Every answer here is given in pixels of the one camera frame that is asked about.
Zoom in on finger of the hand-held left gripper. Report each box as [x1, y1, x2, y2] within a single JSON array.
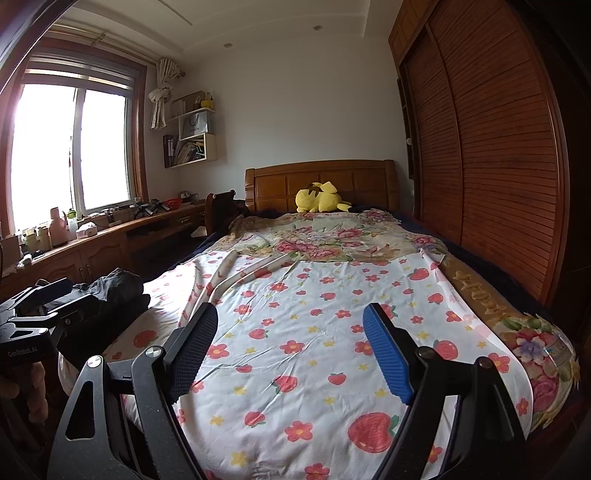
[[0, 277, 74, 319], [44, 295, 100, 333]]

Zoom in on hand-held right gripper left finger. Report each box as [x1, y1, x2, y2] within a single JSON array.
[[46, 302, 219, 480]]

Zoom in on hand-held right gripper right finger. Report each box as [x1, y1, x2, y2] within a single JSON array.
[[362, 302, 527, 480]]

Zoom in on person's left hand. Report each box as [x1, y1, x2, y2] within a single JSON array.
[[25, 361, 48, 418]]

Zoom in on black folded garment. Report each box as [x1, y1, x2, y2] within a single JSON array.
[[60, 295, 151, 370]]

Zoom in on long wooden desk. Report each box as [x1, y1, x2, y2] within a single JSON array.
[[0, 203, 206, 324]]

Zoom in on pink thermos bottle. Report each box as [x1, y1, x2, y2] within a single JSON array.
[[50, 207, 70, 247]]

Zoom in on strawberry print bed sheet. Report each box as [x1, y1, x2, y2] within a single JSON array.
[[58, 233, 532, 480]]

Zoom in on black desk gadgets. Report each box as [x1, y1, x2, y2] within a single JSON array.
[[134, 198, 163, 219]]

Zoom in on floral quilt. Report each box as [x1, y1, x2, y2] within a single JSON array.
[[228, 209, 581, 432]]

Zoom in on wooden chair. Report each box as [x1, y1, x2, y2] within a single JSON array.
[[205, 190, 247, 234]]

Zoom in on wooden framed window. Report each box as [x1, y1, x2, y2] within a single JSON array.
[[0, 51, 148, 241]]

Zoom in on yellow plush toy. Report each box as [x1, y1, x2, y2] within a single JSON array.
[[295, 181, 352, 214]]

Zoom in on wooden bed headboard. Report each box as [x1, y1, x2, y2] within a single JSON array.
[[245, 160, 399, 215]]

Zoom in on white paper bag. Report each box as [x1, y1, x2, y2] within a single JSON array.
[[180, 113, 208, 139]]

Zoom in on tied beige curtain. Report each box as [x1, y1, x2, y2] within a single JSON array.
[[148, 58, 183, 130]]

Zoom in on wooden louvred wardrobe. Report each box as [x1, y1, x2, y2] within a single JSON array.
[[388, 0, 591, 324]]

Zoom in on cardboard box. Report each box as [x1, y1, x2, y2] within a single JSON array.
[[171, 91, 204, 118]]

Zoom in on white wall shelf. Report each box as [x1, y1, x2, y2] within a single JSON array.
[[163, 90, 218, 169]]

